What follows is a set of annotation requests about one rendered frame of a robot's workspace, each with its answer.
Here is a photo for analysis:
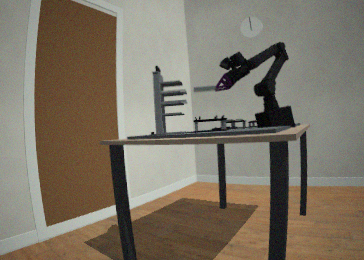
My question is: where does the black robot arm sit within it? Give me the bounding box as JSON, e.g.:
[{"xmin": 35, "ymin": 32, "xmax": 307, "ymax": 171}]
[{"xmin": 220, "ymin": 42, "xmax": 289, "ymax": 112}]

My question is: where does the white microplate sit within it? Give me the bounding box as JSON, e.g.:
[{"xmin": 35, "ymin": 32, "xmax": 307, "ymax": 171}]
[{"xmin": 161, "ymin": 89, "xmax": 187, "ymax": 95}]

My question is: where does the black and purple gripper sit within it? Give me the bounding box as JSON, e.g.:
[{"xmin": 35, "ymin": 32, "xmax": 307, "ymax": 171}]
[{"xmin": 216, "ymin": 72, "xmax": 242, "ymax": 91}]

